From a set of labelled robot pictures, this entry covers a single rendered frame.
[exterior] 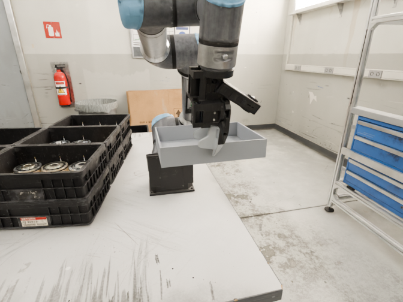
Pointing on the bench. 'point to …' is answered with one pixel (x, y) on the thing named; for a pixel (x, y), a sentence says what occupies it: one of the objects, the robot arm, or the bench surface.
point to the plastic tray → (244, 151)
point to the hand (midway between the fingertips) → (216, 149)
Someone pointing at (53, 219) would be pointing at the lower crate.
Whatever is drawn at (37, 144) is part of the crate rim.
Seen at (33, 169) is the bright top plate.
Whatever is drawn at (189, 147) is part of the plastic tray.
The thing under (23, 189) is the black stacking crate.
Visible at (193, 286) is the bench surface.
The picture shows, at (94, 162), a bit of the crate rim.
